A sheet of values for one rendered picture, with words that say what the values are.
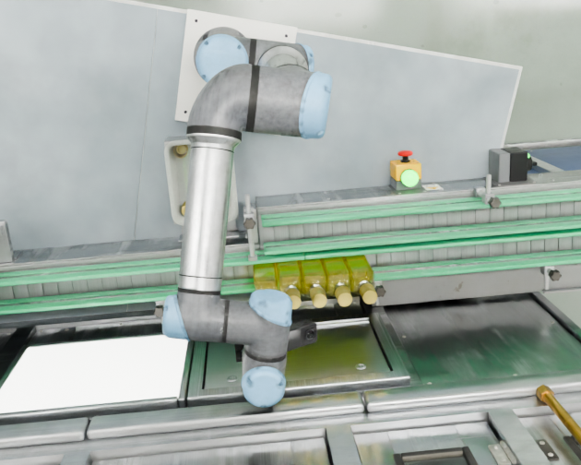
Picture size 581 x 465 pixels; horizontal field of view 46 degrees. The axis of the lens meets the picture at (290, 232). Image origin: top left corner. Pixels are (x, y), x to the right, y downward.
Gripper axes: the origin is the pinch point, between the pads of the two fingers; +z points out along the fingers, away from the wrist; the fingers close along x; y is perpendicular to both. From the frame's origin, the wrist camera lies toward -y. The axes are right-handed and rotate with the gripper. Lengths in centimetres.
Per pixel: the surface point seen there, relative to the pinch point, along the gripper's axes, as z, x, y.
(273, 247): 24.5, -6.7, -2.7
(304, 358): 0.2, 12.5, -7.2
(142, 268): 23.7, -4.7, 30.4
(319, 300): 2.2, -0.5, -11.6
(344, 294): 2.2, -1.3, -17.3
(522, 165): 35, -20, -71
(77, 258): 31, -6, 48
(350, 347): 3.5, 12.5, -18.3
